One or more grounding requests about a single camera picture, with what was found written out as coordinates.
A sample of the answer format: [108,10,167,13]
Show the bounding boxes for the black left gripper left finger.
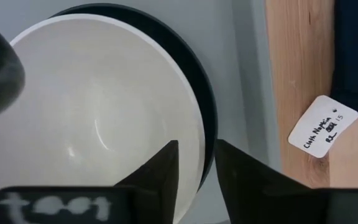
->
[0,139,180,224]

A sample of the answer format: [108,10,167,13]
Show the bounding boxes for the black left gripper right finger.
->
[214,139,358,224]

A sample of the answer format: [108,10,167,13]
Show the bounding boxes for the white handwritten napkin tag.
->
[287,95,358,159]

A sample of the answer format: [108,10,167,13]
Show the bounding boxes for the large white ribbed bowl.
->
[0,13,206,224]

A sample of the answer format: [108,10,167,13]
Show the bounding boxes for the white bowl with black rim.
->
[49,2,219,191]

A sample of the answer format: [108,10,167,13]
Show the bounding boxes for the navy cloth napkin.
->
[330,0,358,116]

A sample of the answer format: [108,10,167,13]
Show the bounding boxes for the grey plastic tray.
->
[0,0,283,224]

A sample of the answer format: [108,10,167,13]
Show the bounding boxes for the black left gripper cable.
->
[0,14,26,124]

